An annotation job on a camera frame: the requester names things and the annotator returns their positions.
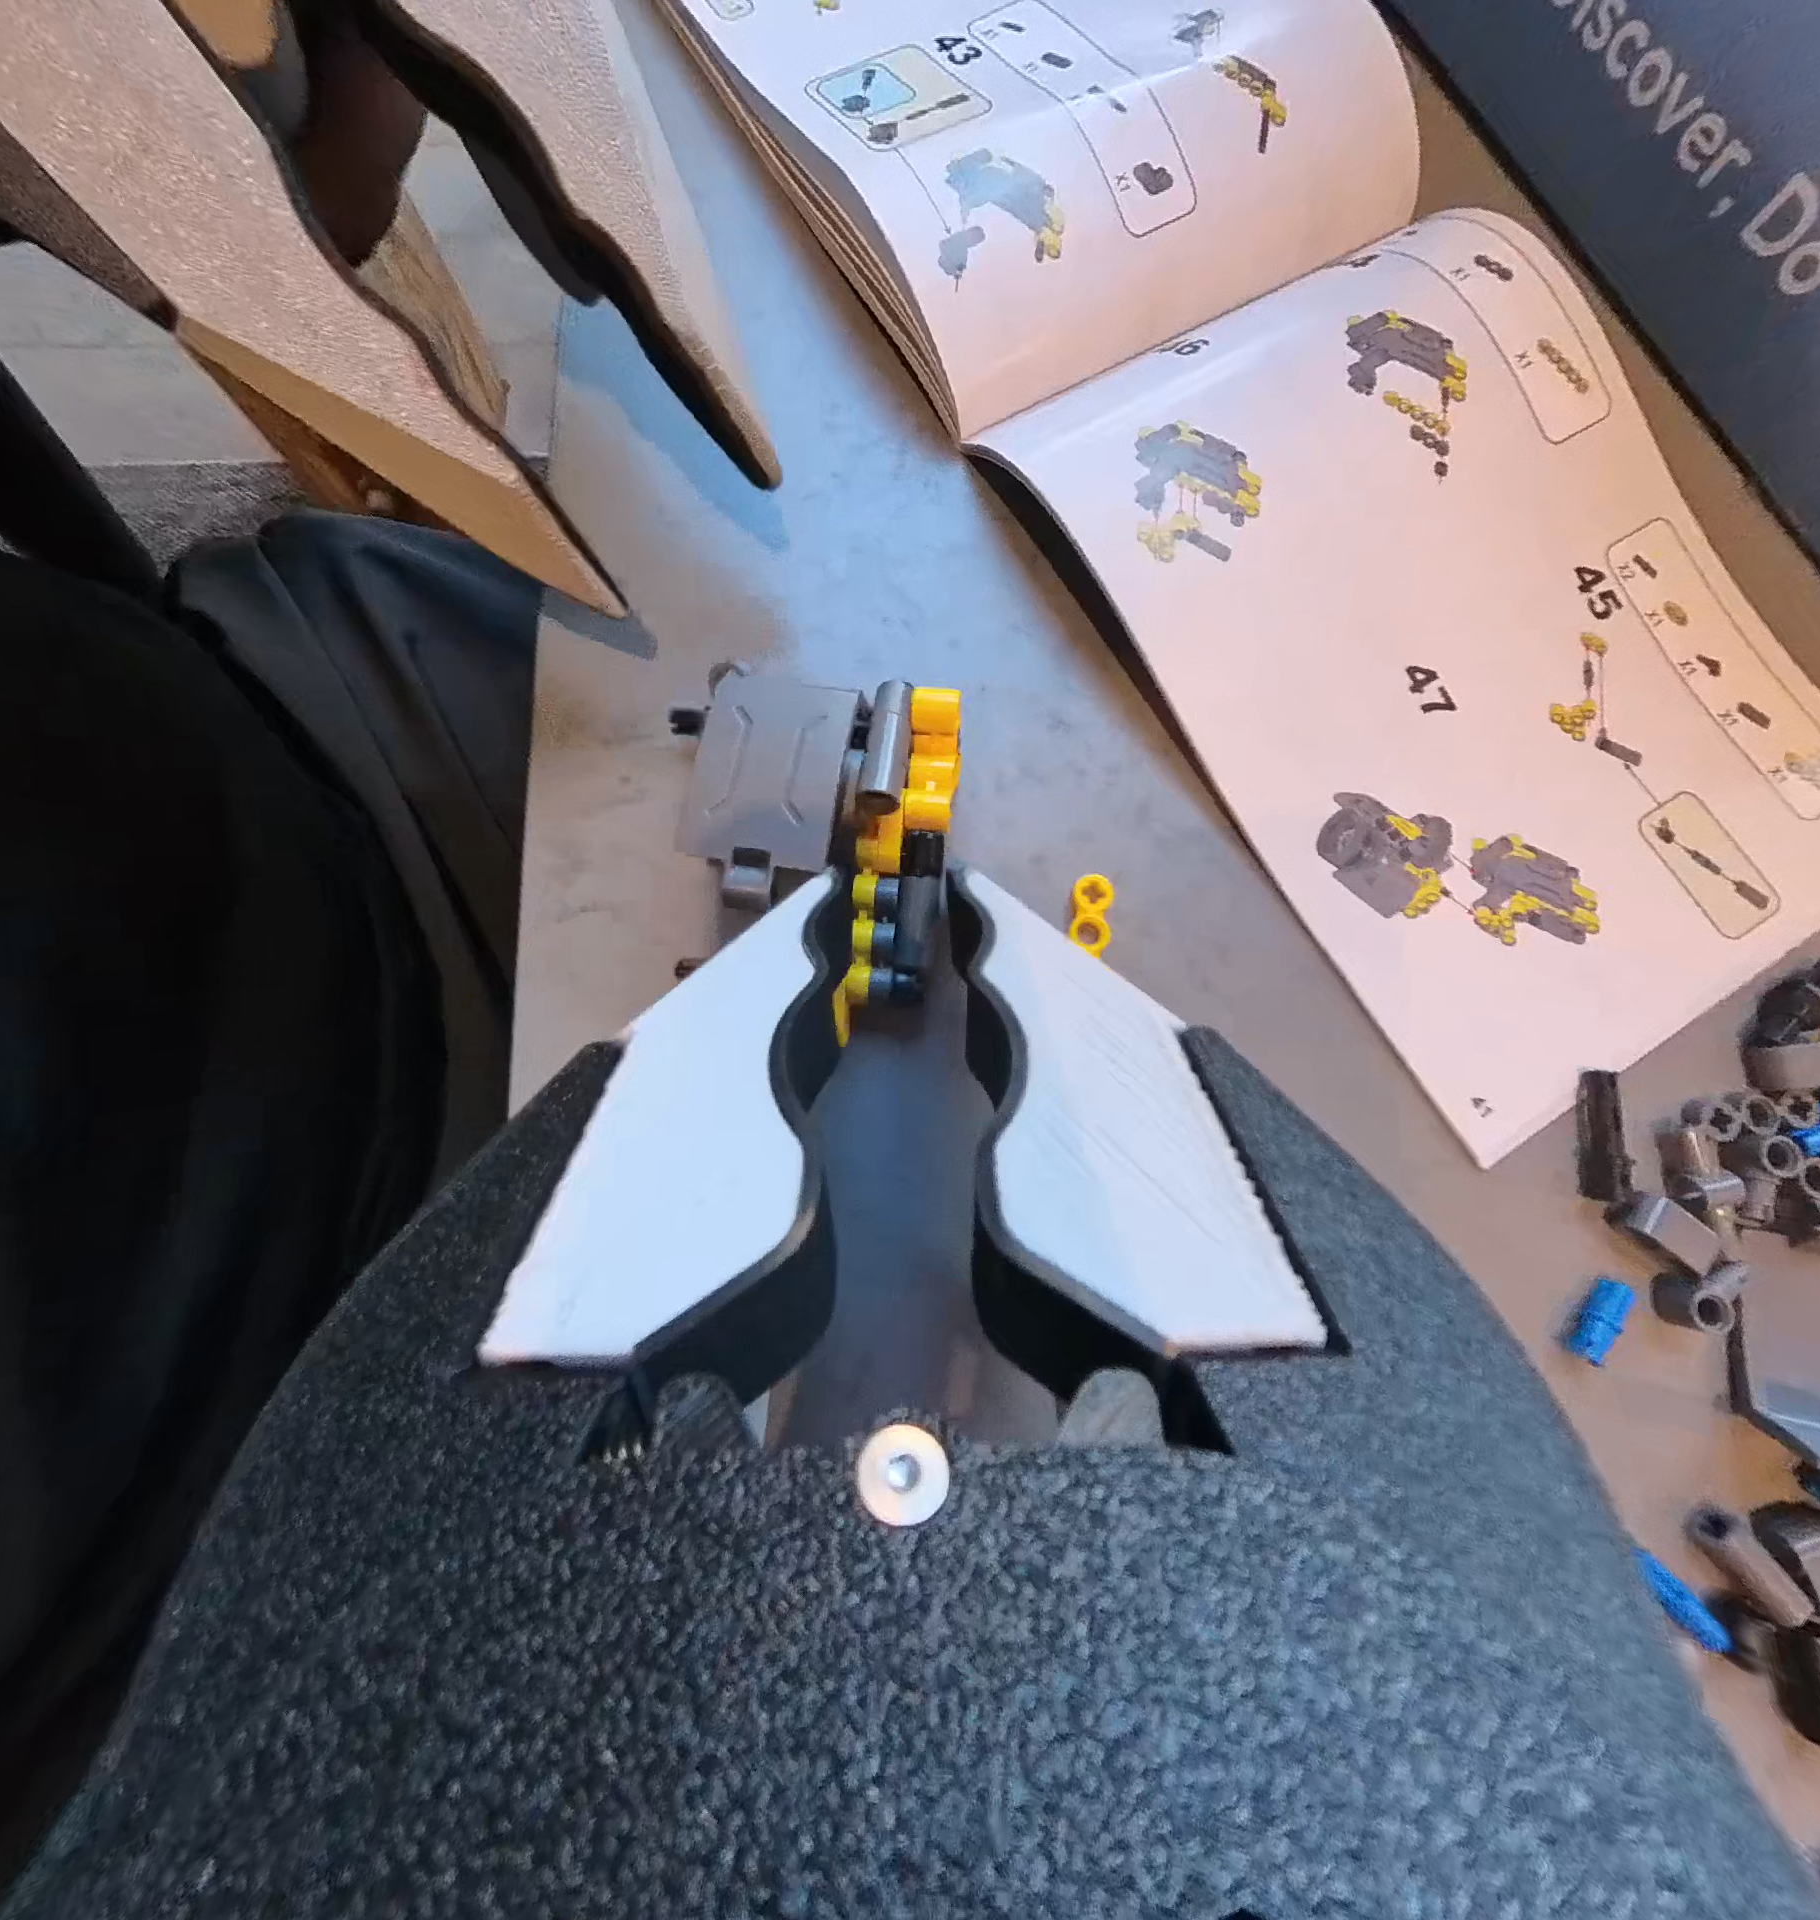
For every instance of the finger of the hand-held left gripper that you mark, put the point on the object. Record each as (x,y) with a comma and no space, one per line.
(624,181)
(280,333)

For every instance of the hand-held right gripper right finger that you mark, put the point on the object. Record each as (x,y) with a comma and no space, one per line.
(1153,1184)

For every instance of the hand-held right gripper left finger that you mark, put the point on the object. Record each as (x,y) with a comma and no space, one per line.
(671,1184)

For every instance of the yellow perforated brick beam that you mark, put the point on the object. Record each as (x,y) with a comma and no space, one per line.
(860,956)

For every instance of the grey and yellow brick assembly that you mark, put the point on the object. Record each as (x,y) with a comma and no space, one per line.
(768,767)

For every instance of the instruction booklet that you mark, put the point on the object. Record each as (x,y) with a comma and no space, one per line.
(1452,603)

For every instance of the grey desk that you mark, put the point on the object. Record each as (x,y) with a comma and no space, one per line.
(1153,901)

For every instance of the small yellow brick piece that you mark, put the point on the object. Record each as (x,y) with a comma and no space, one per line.
(1091,915)

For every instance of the small blue brick piece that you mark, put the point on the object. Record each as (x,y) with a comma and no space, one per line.
(1598,1321)

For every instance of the person's black clothing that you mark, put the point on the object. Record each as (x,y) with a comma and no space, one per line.
(190,1140)

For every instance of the pile of small building bricks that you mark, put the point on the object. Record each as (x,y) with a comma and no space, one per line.
(1782,1172)

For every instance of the blue axle peg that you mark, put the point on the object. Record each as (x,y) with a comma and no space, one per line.
(1682,1596)

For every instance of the grey cardboard box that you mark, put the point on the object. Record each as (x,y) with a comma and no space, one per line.
(1693,181)

